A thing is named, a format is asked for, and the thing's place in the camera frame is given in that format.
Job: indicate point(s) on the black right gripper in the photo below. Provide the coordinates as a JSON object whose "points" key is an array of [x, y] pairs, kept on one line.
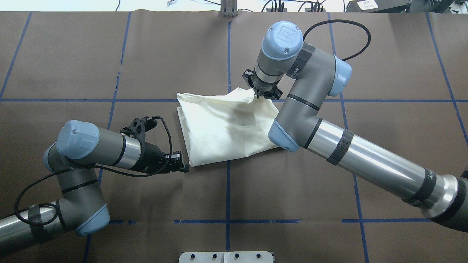
{"points": [[262, 89]]}

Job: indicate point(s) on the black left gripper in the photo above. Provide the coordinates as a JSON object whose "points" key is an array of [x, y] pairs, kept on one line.
{"points": [[151, 157]]}

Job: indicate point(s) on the cream long-sleeve cat shirt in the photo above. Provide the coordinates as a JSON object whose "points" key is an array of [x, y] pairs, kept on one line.
{"points": [[225, 127]]}

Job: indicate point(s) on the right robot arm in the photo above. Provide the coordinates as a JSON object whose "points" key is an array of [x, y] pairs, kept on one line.
{"points": [[317, 75]]}

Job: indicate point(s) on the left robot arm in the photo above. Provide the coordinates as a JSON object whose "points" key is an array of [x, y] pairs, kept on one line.
{"points": [[80, 149]]}

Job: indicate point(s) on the orange black connector block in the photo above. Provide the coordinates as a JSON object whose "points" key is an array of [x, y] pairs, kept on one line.
{"points": [[274, 6]]}

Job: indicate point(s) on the black box with label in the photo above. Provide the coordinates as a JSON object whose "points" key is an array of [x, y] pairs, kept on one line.
{"points": [[378, 6]]}

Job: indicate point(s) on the aluminium frame post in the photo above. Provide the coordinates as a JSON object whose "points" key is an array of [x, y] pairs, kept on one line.
{"points": [[228, 8]]}

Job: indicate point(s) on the white camera mast base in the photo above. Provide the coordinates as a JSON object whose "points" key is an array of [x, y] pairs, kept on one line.
{"points": [[227, 257]]}

